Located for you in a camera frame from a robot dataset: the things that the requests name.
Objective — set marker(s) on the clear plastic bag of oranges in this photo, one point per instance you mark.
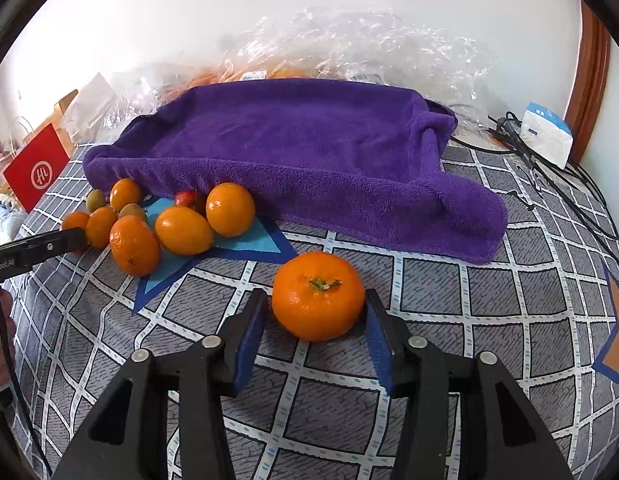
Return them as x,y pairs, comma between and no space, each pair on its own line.
363,46

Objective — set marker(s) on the red paper shopping bag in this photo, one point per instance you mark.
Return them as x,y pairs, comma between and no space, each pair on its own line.
35,168

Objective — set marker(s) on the brown cardboard box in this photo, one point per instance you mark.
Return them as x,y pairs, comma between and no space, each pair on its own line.
55,120

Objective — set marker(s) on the orange mandarin front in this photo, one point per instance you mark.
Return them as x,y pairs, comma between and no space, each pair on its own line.
134,246

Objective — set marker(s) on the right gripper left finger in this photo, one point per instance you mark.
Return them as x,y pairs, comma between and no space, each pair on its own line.
124,436

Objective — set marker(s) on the small orange front left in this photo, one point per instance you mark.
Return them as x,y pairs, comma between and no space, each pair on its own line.
99,226

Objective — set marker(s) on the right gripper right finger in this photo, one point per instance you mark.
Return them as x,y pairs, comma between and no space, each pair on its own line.
502,435

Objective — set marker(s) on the large orange mandarin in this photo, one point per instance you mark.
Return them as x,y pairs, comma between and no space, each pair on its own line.
317,296

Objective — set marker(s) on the purple towel covered tray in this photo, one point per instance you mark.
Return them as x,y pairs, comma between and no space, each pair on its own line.
360,159

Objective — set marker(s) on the green kiwi fruit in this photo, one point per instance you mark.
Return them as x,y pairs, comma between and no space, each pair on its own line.
95,200

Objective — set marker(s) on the white plastic bag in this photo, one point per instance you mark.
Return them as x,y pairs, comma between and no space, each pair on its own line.
91,114

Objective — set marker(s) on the small red fruit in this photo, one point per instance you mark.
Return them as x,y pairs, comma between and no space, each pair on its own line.
191,199

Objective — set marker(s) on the brown wooden door frame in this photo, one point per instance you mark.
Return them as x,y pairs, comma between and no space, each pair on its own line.
590,81

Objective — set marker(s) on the crumpled clear plastic bag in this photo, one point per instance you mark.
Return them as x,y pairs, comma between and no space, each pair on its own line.
143,92

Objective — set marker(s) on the round orange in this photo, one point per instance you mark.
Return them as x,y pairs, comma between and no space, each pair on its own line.
230,209

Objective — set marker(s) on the white blue charger box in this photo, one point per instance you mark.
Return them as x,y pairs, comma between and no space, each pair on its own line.
546,134

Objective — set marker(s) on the checkered grey tablecloth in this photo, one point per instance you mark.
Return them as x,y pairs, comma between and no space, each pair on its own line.
317,411

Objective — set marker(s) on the small orange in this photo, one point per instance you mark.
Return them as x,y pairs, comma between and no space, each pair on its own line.
78,220
99,226
124,192

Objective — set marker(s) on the oval orange kumquat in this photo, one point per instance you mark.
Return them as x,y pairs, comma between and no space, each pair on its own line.
183,231

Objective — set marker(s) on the small orange back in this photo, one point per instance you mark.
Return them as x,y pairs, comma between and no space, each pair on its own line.
124,192

